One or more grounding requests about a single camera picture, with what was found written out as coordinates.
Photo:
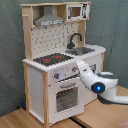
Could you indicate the left red oven knob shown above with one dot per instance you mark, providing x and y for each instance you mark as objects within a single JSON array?
[{"x": 59, "y": 75}]

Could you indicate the black toy stovetop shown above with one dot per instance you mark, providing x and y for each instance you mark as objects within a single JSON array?
[{"x": 52, "y": 59}]

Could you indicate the red oven knob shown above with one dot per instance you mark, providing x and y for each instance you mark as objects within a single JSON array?
[
  {"x": 59, "y": 75},
  {"x": 74, "y": 69}
]

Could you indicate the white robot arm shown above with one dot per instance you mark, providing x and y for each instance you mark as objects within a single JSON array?
[{"x": 104, "y": 84}]

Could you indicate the grey toy sink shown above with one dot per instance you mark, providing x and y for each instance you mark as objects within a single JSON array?
[{"x": 79, "y": 51}]

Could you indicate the toy microwave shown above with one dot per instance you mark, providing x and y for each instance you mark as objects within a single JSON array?
[{"x": 77, "y": 11}]

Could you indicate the wooden toy kitchen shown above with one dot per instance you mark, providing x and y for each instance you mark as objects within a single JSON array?
[{"x": 46, "y": 40}]

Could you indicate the white fridge door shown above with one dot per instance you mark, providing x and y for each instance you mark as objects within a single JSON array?
[{"x": 95, "y": 64}]

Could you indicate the grey range hood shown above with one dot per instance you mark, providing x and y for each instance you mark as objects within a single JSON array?
[{"x": 48, "y": 18}]

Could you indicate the white oven door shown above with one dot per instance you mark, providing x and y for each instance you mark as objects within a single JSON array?
[{"x": 65, "y": 99}]

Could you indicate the right red oven knob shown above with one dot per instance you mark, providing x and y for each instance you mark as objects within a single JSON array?
[{"x": 74, "y": 69}]

